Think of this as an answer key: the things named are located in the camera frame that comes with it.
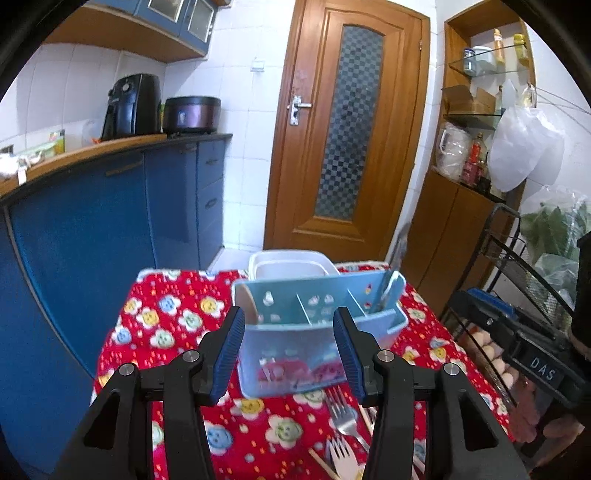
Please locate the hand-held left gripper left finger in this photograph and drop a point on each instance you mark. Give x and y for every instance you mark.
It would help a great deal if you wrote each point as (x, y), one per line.
(228, 350)

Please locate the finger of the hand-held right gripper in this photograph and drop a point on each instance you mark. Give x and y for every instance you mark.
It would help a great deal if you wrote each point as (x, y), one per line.
(485, 318)

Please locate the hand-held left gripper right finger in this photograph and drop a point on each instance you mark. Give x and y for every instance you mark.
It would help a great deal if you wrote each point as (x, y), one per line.
(346, 350)

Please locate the blue plastic utensil organizer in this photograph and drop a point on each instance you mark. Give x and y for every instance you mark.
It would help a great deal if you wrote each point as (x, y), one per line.
(286, 360)

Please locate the metal fork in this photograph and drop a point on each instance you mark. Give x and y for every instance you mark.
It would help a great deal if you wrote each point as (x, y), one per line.
(344, 420)

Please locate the white plastic fork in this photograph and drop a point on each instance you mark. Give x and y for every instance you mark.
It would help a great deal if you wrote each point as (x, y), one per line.
(344, 461)

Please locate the wooden chopstick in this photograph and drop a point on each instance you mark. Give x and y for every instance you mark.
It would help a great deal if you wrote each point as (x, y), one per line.
(323, 464)

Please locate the person's right hand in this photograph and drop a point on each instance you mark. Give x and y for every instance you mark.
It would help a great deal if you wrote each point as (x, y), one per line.
(524, 410)

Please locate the tray of eggs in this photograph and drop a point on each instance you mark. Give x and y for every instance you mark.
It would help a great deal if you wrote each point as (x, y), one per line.
(496, 369)

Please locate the wooden spoon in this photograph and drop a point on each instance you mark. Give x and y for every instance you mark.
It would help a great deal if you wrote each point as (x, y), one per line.
(249, 304)

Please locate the grey kitchen knife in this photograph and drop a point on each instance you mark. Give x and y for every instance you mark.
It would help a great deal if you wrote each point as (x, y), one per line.
(390, 286)

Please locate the red floral tablecloth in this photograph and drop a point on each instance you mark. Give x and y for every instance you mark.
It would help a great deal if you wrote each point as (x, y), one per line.
(152, 323)

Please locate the wooden shelf unit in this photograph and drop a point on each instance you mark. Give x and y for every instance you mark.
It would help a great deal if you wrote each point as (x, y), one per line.
(443, 221)

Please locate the white plastic basket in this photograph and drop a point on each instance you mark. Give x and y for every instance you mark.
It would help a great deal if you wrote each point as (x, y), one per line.
(286, 258)

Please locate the bag of green vegetables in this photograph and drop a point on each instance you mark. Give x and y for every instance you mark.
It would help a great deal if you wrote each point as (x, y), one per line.
(554, 230)

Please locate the red label sauce bottle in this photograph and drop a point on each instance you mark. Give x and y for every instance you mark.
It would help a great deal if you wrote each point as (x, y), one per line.
(473, 166)

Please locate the white jug in plastic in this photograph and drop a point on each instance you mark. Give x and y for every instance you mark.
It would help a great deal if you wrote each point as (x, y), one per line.
(452, 152)

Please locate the wooden door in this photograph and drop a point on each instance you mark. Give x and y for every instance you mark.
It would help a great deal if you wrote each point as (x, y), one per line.
(300, 184)

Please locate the white plastic bag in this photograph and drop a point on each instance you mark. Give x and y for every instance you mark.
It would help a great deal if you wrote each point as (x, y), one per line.
(521, 147)

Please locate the blue lower cabinet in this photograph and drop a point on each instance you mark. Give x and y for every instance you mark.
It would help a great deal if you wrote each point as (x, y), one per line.
(92, 230)

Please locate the blue cabinet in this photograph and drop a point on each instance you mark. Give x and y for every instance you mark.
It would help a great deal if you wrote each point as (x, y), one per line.
(92, 230)
(115, 27)

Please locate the cardboard box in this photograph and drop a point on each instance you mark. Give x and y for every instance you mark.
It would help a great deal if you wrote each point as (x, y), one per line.
(471, 99)

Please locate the dark rice cooker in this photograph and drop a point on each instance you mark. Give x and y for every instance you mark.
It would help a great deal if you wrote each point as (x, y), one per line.
(191, 115)

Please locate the glass jar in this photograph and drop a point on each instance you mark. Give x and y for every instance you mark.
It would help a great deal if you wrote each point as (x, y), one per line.
(469, 62)

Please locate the white container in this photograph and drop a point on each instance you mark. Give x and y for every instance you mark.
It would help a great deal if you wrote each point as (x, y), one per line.
(484, 57)

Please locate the black air fryer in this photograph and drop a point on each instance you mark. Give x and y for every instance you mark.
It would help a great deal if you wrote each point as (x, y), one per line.
(134, 106)

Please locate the green yellow box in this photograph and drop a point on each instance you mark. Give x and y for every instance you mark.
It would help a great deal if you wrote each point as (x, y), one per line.
(57, 143)

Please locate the short yellow bottle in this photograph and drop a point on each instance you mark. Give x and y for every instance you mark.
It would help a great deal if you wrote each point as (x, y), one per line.
(521, 50)

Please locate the tall yellow bottle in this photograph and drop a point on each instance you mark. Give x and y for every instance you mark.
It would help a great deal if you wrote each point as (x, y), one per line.
(498, 48)

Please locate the blue upper cabinet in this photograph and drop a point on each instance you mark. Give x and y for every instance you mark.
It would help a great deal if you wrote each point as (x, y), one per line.
(115, 27)

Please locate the white wall switch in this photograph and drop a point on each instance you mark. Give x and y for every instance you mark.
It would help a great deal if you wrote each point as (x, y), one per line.
(257, 64)

